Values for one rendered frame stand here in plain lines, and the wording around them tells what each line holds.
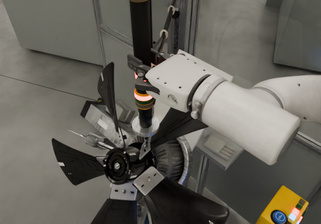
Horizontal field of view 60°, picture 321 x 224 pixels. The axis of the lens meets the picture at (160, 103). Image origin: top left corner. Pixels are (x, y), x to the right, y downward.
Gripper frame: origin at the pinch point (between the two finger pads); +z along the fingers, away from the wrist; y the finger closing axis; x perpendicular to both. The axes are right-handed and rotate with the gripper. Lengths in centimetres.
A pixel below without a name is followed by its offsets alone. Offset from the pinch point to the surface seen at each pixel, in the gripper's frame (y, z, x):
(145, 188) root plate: -2.7, -1.0, -47.0
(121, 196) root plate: -8, 7, -55
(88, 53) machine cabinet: 105, 213, -145
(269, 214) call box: 24, -33, -59
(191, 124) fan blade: 11.6, -5.6, -24.8
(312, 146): 70, -31, -66
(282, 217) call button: 25, -36, -58
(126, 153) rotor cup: -1.6, 8.7, -38.8
